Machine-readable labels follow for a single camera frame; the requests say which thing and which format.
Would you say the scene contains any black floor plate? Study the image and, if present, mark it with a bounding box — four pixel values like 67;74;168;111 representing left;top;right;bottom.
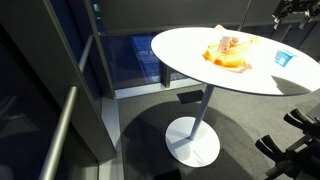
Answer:
176;89;206;105

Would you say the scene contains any white round table base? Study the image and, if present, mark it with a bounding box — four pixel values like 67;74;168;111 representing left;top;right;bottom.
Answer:
164;116;221;168

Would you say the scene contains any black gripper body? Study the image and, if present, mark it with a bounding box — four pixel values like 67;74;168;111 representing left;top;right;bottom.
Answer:
279;0;320;18

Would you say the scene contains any orange plastic bag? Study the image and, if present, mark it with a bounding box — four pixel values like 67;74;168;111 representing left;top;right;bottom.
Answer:
201;24;260;74

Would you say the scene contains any silver metal handrail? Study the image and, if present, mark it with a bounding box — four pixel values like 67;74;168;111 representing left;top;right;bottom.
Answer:
38;85;80;180

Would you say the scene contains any white table pole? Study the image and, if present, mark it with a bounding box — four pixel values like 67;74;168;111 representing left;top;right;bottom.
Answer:
188;84;215;141

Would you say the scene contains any blue transparent container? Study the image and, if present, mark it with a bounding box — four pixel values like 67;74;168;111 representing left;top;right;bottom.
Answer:
274;49;296;68

